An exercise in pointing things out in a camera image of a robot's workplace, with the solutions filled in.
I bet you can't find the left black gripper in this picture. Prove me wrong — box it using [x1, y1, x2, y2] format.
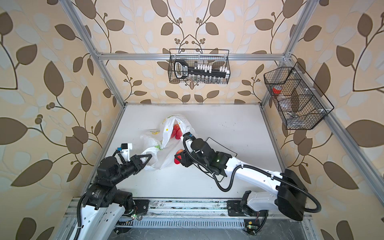
[109, 153, 152, 187]

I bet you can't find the red fake apple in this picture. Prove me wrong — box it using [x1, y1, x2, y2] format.
[174, 149, 184, 165]

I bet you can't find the white plastic bag fruit print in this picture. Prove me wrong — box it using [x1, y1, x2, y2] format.
[140, 115, 197, 171]

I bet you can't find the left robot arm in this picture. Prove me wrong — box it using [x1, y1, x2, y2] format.
[70, 154, 152, 240]

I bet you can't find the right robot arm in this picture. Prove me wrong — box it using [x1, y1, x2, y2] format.
[175, 133, 322, 221]

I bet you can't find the red fake fruit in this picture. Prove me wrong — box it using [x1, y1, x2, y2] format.
[171, 125, 180, 138]
[175, 130, 183, 140]

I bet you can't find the white tray black rim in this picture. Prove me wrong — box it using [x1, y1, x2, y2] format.
[189, 137, 238, 183]

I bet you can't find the red item in right basket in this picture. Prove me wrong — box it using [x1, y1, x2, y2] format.
[272, 86, 283, 96]

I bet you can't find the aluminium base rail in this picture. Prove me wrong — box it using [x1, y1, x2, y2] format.
[62, 197, 313, 229]

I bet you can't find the black handled tool in basket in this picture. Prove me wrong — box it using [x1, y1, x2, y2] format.
[173, 60, 231, 80]

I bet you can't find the back black wire basket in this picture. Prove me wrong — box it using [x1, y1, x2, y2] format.
[168, 48, 231, 85]

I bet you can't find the black wire basket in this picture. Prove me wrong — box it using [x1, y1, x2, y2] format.
[168, 48, 231, 85]
[264, 63, 334, 130]

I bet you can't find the right black wire basket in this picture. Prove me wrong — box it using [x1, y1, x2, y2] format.
[264, 63, 334, 130]

